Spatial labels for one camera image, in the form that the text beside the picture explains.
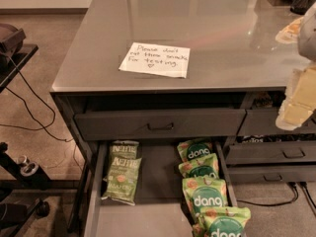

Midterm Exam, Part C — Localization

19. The bottom right grey drawer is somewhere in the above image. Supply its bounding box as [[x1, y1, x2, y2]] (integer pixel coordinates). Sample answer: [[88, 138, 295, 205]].
[[228, 165, 316, 183]]

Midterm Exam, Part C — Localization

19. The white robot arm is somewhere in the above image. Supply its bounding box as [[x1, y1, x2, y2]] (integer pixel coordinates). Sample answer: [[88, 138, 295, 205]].
[[276, 3, 316, 130]]

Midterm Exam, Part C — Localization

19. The black side cart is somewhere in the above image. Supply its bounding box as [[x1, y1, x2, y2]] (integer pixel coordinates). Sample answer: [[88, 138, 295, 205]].
[[0, 23, 52, 237]]

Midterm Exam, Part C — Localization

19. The black power cables right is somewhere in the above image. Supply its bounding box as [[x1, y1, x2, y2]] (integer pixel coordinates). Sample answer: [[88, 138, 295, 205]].
[[236, 181, 316, 215]]

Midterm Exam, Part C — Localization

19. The front green Dang bag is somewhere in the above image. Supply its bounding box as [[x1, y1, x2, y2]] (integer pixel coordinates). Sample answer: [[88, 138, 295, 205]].
[[193, 206, 251, 237]]

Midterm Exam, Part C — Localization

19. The rear green Kettle chip bag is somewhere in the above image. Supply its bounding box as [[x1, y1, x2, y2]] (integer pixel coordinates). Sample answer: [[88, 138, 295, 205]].
[[110, 140, 139, 161]]

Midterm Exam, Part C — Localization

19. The top left grey drawer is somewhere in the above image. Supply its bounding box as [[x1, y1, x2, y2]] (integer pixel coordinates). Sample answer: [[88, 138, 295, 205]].
[[74, 109, 245, 140]]

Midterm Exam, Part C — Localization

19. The top right grey drawer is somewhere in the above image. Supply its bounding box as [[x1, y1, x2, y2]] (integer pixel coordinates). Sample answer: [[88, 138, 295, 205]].
[[238, 108, 316, 136]]

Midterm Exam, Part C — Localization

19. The black cable on floor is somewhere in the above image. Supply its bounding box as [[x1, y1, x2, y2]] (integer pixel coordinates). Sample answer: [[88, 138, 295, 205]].
[[0, 54, 75, 143]]

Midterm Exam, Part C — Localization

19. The middle right grey drawer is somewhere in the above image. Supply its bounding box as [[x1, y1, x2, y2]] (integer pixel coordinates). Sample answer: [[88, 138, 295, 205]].
[[226, 141, 316, 165]]

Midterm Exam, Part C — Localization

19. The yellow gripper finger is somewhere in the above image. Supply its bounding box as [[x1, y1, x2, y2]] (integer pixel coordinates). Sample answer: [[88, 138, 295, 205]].
[[276, 64, 316, 130], [276, 17, 302, 43]]

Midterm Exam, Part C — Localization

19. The white handwritten paper note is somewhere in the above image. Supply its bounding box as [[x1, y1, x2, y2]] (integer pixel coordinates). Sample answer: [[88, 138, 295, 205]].
[[118, 42, 191, 78]]

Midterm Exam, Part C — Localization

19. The green jalapeno chip bag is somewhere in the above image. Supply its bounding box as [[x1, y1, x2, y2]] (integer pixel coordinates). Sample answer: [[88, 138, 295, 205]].
[[102, 157, 141, 205]]

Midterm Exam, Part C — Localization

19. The grey metal cabinet counter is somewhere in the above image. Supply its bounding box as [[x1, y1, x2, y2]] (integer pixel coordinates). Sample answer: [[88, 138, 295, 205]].
[[51, 0, 316, 237]]

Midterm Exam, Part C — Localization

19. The open middle grey drawer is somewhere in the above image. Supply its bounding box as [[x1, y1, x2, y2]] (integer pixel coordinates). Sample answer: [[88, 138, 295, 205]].
[[83, 139, 248, 237]]

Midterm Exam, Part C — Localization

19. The rearmost green Dang bag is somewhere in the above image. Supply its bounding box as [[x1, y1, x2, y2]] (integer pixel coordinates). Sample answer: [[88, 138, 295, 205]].
[[177, 138, 212, 162]]

